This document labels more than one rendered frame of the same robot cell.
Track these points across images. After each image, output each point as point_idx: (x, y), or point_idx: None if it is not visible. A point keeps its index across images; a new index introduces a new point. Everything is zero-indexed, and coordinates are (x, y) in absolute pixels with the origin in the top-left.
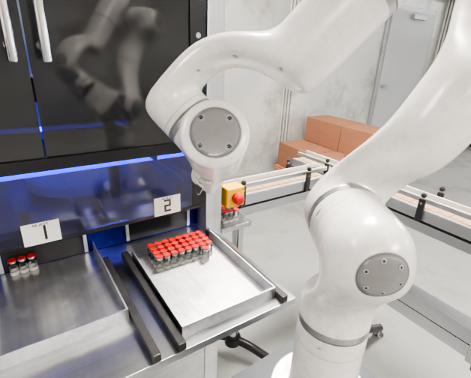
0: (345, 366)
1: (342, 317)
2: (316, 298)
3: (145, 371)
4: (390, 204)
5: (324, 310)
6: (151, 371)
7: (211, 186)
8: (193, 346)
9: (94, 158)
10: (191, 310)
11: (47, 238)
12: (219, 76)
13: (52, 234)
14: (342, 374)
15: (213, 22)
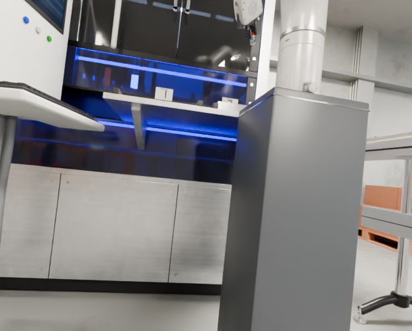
0: (302, 46)
1: (296, 7)
2: (282, 2)
3: (192, 107)
4: (411, 143)
5: (287, 9)
6: (195, 110)
7: (241, 0)
8: (222, 110)
9: (196, 64)
10: None
11: (165, 97)
12: (268, 39)
13: (168, 96)
14: (301, 53)
15: (267, 14)
